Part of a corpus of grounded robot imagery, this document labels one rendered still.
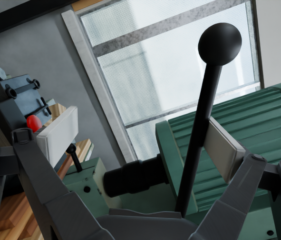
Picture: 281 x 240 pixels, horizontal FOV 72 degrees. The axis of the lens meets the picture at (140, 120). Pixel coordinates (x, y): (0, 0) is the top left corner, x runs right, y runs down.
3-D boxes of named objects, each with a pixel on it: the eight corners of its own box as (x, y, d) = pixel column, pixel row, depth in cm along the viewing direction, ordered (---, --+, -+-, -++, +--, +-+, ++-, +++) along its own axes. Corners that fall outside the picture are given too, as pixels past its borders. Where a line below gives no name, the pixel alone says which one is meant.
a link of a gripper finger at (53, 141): (50, 174, 14) (39, 173, 14) (78, 133, 20) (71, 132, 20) (46, 136, 13) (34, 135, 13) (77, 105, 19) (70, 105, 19)
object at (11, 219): (31, 166, 44) (52, 159, 43) (35, 172, 45) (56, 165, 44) (-23, 228, 29) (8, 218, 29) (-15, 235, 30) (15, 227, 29)
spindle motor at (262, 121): (149, 112, 43) (293, 64, 39) (170, 174, 49) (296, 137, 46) (158, 154, 26) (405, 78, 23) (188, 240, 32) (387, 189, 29)
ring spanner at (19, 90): (34, 78, 39) (37, 77, 38) (40, 88, 39) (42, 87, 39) (2, 89, 29) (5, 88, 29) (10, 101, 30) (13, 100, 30)
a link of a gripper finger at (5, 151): (26, 180, 12) (-24, 177, 12) (58, 142, 17) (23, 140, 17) (23, 159, 11) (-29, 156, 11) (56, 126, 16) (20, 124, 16)
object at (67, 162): (53, 158, 53) (72, 153, 53) (56, 163, 54) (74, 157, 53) (-5, 238, 31) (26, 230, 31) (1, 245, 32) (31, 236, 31)
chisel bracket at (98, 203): (62, 167, 41) (100, 155, 40) (90, 214, 46) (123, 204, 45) (48, 191, 34) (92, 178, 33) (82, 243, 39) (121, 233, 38)
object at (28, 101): (10, 79, 37) (35, 69, 37) (38, 127, 41) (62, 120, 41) (-51, 95, 25) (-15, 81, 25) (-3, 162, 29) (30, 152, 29)
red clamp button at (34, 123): (31, 113, 32) (37, 111, 32) (40, 129, 33) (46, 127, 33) (21, 120, 29) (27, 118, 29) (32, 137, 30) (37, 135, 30)
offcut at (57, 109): (55, 123, 60) (67, 118, 60) (47, 119, 56) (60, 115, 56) (54, 111, 61) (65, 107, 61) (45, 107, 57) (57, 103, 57)
